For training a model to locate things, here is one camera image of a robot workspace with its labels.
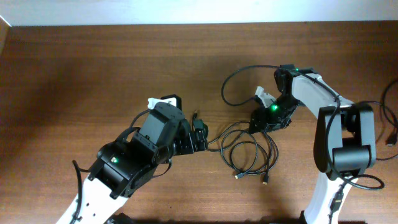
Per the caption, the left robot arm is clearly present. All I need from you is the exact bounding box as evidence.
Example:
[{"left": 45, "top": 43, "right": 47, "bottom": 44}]
[{"left": 58, "top": 96, "right": 208, "bottom": 223}]

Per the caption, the thin black usb cable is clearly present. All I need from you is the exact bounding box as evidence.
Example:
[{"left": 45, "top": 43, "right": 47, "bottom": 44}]
[{"left": 192, "top": 109, "right": 259, "bottom": 153}]

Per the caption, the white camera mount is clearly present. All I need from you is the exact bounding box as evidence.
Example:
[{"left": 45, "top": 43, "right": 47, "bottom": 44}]
[
  {"left": 254, "top": 86, "right": 276, "bottom": 108},
  {"left": 147, "top": 98, "right": 182, "bottom": 110}
]

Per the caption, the camera cable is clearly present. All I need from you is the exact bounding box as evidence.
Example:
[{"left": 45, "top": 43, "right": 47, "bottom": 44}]
[
  {"left": 220, "top": 64, "right": 386, "bottom": 191},
  {"left": 70, "top": 108, "right": 152, "bottom": 224}
]

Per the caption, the left camera cable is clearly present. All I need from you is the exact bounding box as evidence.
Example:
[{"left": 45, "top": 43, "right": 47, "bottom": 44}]
[{"left": 70, "top": 108, "right": 152, "bottom": 224}]

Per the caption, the right camera cable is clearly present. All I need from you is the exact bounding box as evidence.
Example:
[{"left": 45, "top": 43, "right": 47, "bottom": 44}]
[{"left": 220, "top": 64, "right": 386, "bottom": 191}]

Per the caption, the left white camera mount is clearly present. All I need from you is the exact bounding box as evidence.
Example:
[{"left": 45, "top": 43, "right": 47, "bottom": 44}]
[{"left": 147, "top": 98, "right": 182, "bottom": 110}]

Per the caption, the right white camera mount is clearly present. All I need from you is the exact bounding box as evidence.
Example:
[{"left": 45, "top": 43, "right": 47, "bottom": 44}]
[{"left": 254, "top": 86, "right": 276, "bottom": 108}]

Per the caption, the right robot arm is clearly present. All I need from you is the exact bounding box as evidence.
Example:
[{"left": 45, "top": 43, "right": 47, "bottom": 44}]
[{"left": 249, "top": 64, "right": 376, "bottom": 223}]

